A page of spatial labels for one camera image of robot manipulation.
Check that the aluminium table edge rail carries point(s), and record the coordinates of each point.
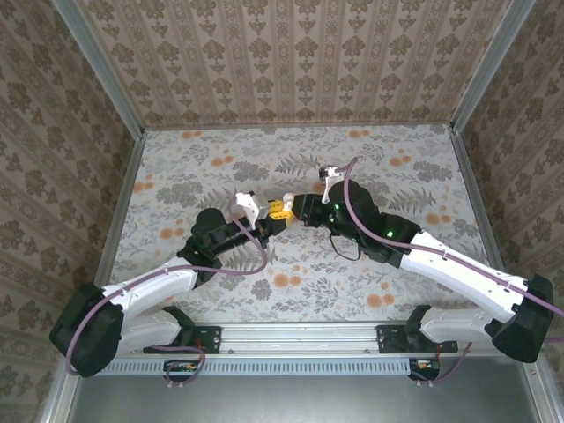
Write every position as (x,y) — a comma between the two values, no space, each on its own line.
(123,198)
(471,176)

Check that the black connector box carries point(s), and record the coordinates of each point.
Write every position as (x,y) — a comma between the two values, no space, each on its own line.
(183,368)
(425,368)

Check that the white earbud charging case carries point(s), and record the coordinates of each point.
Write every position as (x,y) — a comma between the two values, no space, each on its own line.
(288,201)

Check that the aluminium frame post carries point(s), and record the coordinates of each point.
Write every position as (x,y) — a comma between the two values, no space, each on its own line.
(489,61)
(101,70)

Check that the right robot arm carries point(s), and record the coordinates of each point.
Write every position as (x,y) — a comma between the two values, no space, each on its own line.
(462,273)

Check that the grey metal sheet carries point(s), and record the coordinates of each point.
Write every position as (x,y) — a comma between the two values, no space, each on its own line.
(308,401)

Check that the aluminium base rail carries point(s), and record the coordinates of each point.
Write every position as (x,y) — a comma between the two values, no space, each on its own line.
(299,339)

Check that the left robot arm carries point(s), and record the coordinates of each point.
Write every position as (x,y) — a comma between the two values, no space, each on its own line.
(150,282)

